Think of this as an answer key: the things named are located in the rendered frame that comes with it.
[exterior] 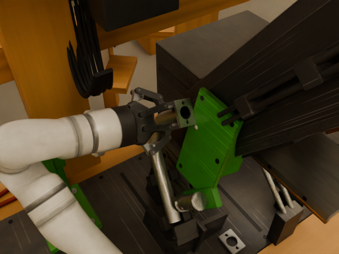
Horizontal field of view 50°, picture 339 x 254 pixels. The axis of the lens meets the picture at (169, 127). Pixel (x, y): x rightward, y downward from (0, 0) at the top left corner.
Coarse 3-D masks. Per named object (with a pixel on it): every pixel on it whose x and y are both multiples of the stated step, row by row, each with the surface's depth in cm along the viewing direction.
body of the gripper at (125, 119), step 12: (120, 108) 64; (132, 108) 67; (144, 108) 68; (120, 120) 63; (132, 120) 64; (144, 120) 68; (132, 132) 64; (144, 132) 68; (132, 144) 66; (144, 144) 68
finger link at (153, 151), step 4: (160, 136) 72; (168, 136) 70; (156, 140) 71; (160, 140) 70; (164, 140) 70; (168, 140) 70; (156, 144) 69; (160, 144) 69; (164, 144) 70; (152, 148) 68; (156, 148) 69; (160, 148) 69; (144, 152) 70; (148, 152) 68; (152, 152) 68; (156, 152) 69
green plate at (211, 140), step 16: (208, 96) 68; (208, 112) 69; (192, 128) 74; (208, 128) 70; (224, 128) 66; (240, 128) 65; (192, 144) 75; (208, 144) 71; (224, 144) 67; (192, 160) 76; (208, 160) 72; (224, 160) 68; (240, 160) 75; (192, 176) 77; (208, 176) 73
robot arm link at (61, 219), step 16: (64, 192) 55; (48, 208) 53; (64, 208) 54; (80, 208) 56; (48, 224) 53; (64, 224) 53; (80, 224) 54; (48, 240) 54; (64, 240) 53; (80, 240) 53; (96, 240) 55
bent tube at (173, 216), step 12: (180, 108) 71; (192, 108) 73; (156, 120) 78; (168, 120) 75; (180, 120) 71; (192, 120) 72; (156, 156) 82; (156, 168) 82; (156, 180) 83; (168, 180) 82; (168, 192) 82; (168, 204) 81; (168, 216) 82; (180, 216) 82
